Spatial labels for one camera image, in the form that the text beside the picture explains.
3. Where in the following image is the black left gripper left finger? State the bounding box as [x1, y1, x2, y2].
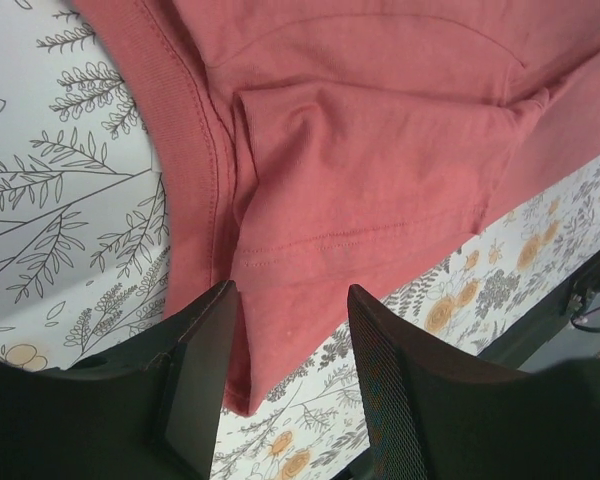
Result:
[0, 281, 238, 479]

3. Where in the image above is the salmon pink t shirt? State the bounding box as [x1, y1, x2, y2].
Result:
[76, 1, 600, 416]

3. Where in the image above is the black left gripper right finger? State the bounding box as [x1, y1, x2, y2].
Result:
[347, 285, 600, 479]

